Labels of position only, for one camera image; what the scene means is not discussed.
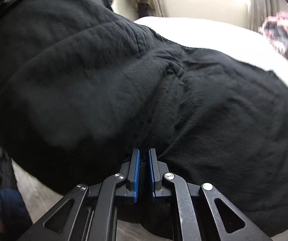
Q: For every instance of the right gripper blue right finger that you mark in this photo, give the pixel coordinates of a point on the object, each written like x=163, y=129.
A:
x=155, y=175

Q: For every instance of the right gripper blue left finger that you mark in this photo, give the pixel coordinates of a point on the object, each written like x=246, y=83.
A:
x=133, y=176

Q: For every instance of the black padded jacket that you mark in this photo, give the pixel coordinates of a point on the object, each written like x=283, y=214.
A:
x=81, y=87

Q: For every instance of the grey quilted bedspread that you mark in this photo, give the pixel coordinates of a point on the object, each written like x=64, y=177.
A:
x=237, y=42

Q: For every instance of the grey star-pattern curtain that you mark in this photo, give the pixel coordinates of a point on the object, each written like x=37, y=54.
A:
x=259, y=10

